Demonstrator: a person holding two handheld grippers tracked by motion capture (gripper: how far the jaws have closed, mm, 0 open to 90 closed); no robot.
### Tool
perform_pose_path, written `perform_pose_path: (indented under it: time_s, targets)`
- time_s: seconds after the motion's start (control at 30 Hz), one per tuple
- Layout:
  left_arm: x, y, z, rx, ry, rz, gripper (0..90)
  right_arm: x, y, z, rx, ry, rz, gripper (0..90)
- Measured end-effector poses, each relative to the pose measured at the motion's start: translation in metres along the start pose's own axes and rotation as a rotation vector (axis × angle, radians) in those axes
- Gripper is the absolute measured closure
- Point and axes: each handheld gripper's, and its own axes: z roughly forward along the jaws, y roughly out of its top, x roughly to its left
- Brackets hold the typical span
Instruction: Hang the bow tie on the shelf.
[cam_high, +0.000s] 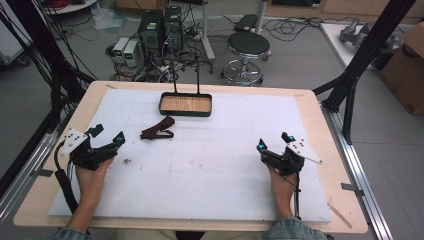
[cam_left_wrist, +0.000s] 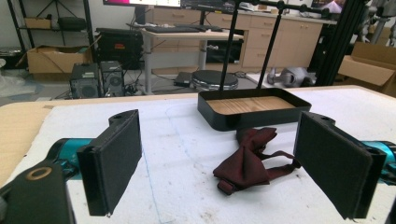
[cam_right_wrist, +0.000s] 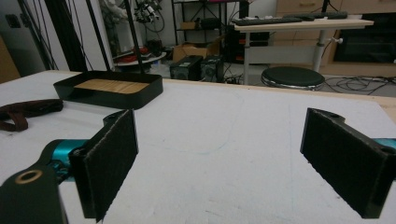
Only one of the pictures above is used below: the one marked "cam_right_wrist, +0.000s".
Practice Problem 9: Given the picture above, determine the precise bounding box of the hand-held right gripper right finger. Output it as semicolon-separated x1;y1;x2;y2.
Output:
300;107;396;219

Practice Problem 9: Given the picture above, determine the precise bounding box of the black equipment box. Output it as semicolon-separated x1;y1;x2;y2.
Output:
200;55;225;83
169;55;204;82

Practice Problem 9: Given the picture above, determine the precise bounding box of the round black stool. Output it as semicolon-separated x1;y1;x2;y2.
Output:
261;65;326;91

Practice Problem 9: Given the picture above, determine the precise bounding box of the black computer tower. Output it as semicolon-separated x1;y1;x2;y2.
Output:
224;25;271;64

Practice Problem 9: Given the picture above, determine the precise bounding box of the black metal shelf rack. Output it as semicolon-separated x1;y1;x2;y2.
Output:
171;0;250;46

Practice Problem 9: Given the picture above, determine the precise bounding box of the light wooden desk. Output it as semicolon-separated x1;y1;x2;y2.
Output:
233;18;375;86

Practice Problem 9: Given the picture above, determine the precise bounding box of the wooden cabinet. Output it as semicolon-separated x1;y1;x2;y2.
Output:
269;0;396;77

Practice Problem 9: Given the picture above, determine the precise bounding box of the black tray with wooden bottom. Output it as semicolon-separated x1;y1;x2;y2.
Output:
52;70;164;110

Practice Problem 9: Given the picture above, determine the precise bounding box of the white cloth table cover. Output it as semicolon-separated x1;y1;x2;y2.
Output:
0;70;396;224

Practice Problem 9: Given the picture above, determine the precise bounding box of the cardboard box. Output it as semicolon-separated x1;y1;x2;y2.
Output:
172;35;226;63

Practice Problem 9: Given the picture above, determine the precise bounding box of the dark brown strap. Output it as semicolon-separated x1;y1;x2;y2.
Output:
0;98;64;133

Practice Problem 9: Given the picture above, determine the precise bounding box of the black stand pole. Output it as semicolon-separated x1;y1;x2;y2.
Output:
123;0;146;75
85;0;112;72

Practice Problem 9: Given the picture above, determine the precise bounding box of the black keyboard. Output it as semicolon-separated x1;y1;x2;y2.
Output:
283;11;348;21
232;17;304;26

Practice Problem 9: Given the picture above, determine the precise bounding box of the tangle of floor cables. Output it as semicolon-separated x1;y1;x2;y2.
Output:
323;75;396;96

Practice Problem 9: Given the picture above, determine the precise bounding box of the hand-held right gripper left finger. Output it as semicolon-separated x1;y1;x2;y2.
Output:
68;108;139;223

